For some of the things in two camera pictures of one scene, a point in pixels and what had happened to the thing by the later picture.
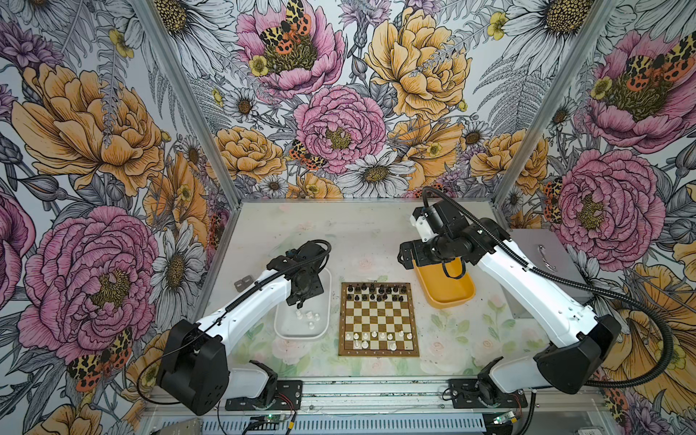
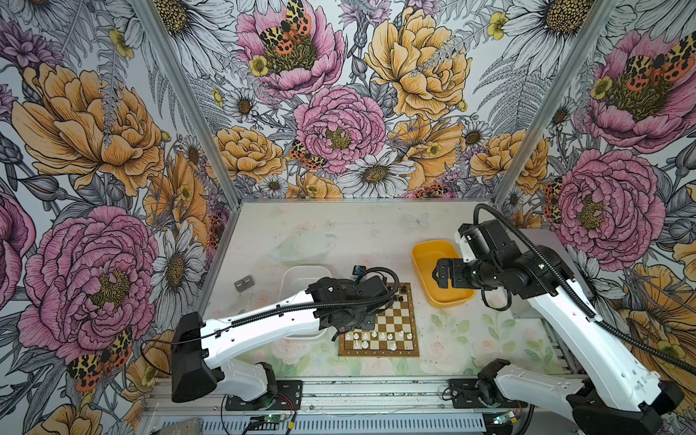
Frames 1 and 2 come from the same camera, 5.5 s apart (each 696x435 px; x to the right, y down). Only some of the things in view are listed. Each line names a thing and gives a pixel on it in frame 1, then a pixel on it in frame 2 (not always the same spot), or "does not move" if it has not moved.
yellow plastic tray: [442, 291] does not move
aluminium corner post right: [558, 98] does not move
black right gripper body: [432, 251] -> [478, 274]
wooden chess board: [377, 319] does not move
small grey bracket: [242, 284] does not move
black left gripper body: [312, 289] -> [363, 320]
